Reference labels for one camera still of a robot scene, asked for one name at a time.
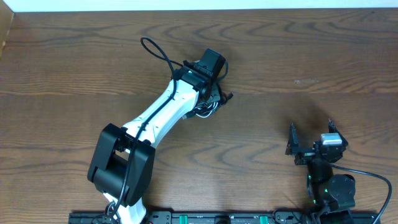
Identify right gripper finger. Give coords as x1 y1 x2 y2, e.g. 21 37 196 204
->
328 119 343 139
285 123 299 155

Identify white usb cable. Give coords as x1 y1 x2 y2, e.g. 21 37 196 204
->
194 102 220 118

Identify black usb cable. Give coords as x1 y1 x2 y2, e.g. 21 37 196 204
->
182 83 234 121

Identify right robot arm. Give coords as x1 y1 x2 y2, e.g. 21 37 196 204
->
285 121 356 223

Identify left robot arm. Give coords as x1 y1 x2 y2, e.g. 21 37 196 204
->
87 65 220 223

